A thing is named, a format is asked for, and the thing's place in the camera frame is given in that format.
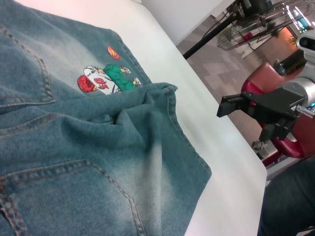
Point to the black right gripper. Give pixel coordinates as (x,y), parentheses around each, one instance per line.
(275,103)

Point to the blue denim shorts with patch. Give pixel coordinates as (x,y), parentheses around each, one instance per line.
(73,147)

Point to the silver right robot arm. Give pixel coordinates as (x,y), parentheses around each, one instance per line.
(307,88)

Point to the metal wheeled base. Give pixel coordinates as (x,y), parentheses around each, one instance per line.
(267,150)

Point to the red chair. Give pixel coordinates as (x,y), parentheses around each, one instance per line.
(261,76)

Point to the dark blue denim leg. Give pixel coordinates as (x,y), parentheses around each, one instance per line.
(290,201)

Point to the black pole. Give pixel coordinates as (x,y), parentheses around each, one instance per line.
(209,38)

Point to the blue bottle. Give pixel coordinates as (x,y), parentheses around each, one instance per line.
(302,20)

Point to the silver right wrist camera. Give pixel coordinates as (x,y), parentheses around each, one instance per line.
(306,43)

